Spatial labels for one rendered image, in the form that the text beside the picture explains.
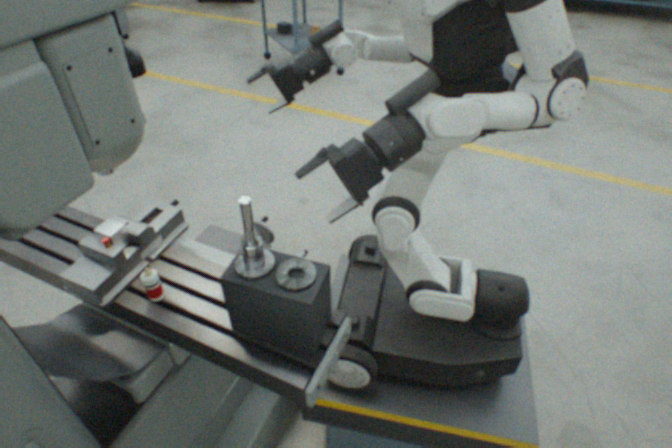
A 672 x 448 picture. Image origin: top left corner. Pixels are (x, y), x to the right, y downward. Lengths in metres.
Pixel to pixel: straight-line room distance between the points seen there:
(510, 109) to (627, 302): 2.04
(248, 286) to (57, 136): 0.46
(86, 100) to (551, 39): 0.84
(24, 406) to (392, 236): 0.92
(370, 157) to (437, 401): 1.09
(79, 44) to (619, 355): 2.41
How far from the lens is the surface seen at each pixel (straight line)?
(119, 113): 1.01
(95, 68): 0.96
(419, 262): 1.46
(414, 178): 1.25
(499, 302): 1.56
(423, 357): 1.56
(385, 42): 1.31
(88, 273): 1.34
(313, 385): 1.09
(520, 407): 1.75
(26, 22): 0.86
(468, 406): 1.70
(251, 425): 1.87
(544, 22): 0.90
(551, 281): 2.73
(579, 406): 2.33
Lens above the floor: 1.87
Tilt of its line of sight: 39 degrees down
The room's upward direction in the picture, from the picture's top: straight up
